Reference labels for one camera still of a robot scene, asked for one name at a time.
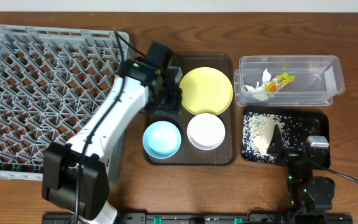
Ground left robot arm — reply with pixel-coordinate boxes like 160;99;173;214
42;42;183;223

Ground dark brown serving tray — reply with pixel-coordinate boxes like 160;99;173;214
144;52;237;166

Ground green snack wrapper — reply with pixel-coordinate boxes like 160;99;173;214
265;72;296;93

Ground white tissue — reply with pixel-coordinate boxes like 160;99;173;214
244;69;272;101

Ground yellow round plate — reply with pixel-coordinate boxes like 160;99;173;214
180;67;233;115

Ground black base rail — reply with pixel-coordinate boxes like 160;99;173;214
41;212;353;224

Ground black rectangular tray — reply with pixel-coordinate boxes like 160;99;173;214
241;105;329;166

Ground light blue bowl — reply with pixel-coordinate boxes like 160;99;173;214
142;121;181;159

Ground white bowl with food scraps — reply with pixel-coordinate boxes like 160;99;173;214
186;113;226;151

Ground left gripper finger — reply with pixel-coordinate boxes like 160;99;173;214
167;88;182;114
144;101;170;114

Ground spilled rice food scraps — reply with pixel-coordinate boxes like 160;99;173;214
241;112;320;164

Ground grey plastic dish rack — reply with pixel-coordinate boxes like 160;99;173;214
0;24;131;181

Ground clear plastic waste bin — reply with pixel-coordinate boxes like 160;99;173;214
234;55;345;106

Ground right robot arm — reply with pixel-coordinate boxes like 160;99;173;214
267;125;335;223

